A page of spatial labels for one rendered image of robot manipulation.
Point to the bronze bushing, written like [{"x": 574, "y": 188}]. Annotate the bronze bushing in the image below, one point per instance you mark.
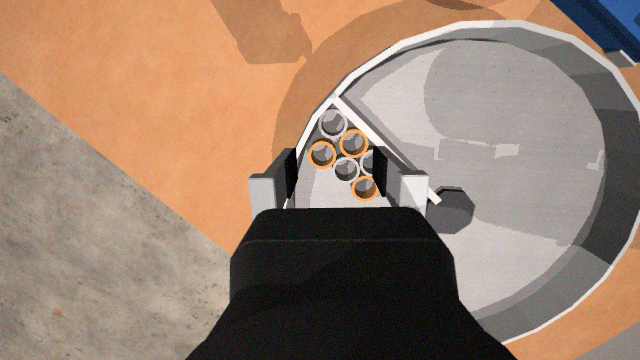
[
  {"x": 364, "y": 195},
  {"x": 322, "y": 164},
  {"x": 356, "y": 153}
]

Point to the blue crate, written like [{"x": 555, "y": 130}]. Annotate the blue crate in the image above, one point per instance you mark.
[{"x": 605, "y": 22}]

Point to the grey metal bushing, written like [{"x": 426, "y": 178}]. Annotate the grey metal bushing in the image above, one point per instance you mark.
[
  {"x": 367, "y": 171},
  {"x": 345, "y": 179},
  {"x": 329, "y": 134}
]

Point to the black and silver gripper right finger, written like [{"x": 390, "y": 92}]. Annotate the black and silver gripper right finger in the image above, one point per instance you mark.
[{"x": 401, "y": 186}]

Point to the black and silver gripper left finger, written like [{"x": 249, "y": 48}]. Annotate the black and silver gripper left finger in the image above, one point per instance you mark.
[{"x": 271, "y": 189}]

